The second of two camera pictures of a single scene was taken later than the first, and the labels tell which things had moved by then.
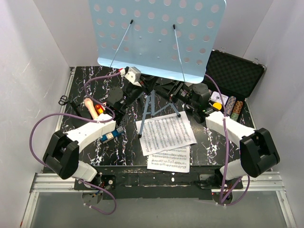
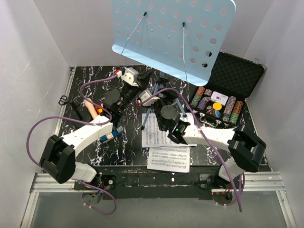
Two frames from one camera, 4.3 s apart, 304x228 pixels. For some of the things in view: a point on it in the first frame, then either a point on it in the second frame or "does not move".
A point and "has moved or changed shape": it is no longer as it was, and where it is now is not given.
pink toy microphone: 90,105 does not move
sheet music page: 165,133 has moved or changed shape
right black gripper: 167,88 → 168,100
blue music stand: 181,39 has moved or changed shape
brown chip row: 238,108 does not move
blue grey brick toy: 110,136 does not move
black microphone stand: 64,100 does not move
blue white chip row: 230,105 does not move
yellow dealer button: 217,105 does not move
